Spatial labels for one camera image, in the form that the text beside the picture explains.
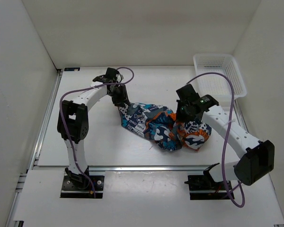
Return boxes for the aluminium frame rail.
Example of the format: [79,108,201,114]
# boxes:
[4,68,284,227]

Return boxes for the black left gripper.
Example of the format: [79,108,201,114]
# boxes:
[107,84,131,108]

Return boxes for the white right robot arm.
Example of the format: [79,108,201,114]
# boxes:
[177,95,275,189]

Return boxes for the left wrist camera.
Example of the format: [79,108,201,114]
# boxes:
[105,68,123,83]

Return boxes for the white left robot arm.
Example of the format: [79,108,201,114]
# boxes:
[57,71,130,195]

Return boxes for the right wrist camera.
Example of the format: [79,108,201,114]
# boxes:
[176,84,200,103]

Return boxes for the small dark blue label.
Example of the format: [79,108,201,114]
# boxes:
[63,67,80,71]

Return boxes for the white plastic mesh basket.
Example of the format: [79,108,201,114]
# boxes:
[193,53,247,107]

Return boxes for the colourful patterned shorts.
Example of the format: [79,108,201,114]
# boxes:
[118,103,212,151]

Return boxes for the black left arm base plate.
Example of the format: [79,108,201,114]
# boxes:
[60,175,105,199]

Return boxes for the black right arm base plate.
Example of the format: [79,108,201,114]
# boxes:
[184,175,229,201]

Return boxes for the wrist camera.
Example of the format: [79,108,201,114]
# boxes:
[105,68,123,83]
[176,84,200,103]

